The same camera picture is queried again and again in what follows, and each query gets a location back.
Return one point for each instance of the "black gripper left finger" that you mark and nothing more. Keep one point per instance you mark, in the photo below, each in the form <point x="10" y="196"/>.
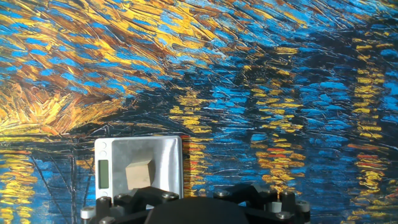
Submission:
<point x="130" y="205"/>

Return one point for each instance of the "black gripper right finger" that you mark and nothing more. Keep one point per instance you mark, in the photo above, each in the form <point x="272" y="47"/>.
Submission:
<point x="273" y="211"/>

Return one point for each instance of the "small wooden cube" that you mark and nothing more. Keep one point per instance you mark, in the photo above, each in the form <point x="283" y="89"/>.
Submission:
<point x="138" y="175"/>

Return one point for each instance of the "silver digital scale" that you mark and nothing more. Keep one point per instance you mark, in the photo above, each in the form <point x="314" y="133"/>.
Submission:
<point x="164" y="161"/>

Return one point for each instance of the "starry night print tablecloth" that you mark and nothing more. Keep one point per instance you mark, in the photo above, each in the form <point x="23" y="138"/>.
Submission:
<point x="248" y="93"/>

